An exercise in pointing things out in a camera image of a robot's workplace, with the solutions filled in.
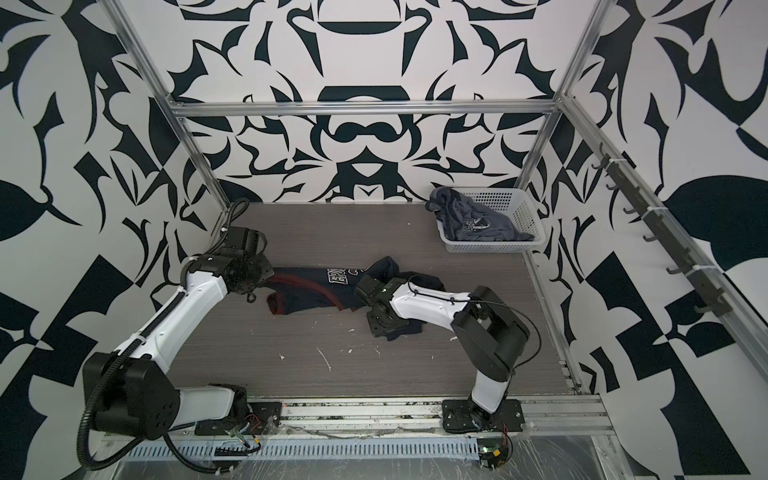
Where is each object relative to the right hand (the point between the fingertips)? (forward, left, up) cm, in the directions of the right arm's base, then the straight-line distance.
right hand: (383, 325), depth 88 cm
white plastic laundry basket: (+46, -50, +2) cm, 68 cm away
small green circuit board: (-30, -25, -4) cm, 39 cm away
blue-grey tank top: (+34, -28, +7) cm, 44 cm away
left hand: (+11, +33, +15) cm, 38 cm away
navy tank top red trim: (+9, +26, +4) cm, 28 cm away
